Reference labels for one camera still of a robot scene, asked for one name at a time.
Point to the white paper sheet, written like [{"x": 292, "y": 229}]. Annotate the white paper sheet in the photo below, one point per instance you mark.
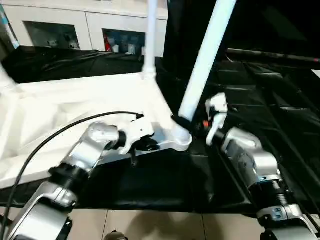
[{"x": 316, "y": 73}]

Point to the white plastic table leg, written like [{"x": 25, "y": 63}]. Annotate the white plastic table leg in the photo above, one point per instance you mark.
[
  {"x": 150, "y": 37},
  {"x": 7, "y": 80},
  {"x": 205, "y": 57}
]

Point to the grey robot torso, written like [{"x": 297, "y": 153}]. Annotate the grey robot torso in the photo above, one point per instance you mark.
[{"x": 115, "y": 236}]

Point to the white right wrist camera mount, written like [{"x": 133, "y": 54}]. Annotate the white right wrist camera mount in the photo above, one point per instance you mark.
[{"x": 218, "y": 105}]

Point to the white plastic table top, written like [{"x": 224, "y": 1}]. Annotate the white plastic table top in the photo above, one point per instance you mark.
[{"x": 62, "y": 105}]

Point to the black backdrop cloth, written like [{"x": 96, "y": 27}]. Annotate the black backdrop cloth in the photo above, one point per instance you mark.
[{"x": 262, "y": 22}]

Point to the white cabinet with glass doors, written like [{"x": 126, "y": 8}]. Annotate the white cabinet with glass doors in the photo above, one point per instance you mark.
[{"x": 75, "y": 17}]

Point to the black pole with tan tip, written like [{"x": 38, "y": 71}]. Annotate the black pole with tan tip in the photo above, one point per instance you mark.
[{"x": 275, "y": 55}]

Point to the black mat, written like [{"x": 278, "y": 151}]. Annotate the black mat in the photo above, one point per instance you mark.
[{"x": 162, "y": 185}]

